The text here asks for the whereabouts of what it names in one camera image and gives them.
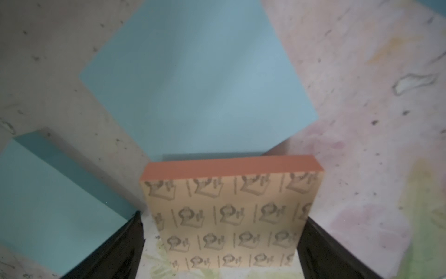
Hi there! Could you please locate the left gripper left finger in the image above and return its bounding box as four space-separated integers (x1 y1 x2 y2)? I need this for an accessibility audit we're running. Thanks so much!
62 210 145 279

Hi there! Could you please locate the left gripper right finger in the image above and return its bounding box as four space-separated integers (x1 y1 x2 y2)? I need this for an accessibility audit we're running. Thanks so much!
297 218 382 279

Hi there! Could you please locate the pink sticky note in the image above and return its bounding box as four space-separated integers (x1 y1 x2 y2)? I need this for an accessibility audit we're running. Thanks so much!
140 155 325 271

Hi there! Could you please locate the blue sticky note left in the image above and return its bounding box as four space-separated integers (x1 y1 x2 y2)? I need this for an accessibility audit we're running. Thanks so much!
1 132 136 274

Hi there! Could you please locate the blue sticky note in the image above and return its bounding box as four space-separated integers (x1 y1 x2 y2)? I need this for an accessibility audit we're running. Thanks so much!
80 1 318 162
1 132 136 274

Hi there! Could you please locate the blue sticky note middle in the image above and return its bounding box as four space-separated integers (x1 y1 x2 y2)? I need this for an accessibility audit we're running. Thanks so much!
80 1 318 162

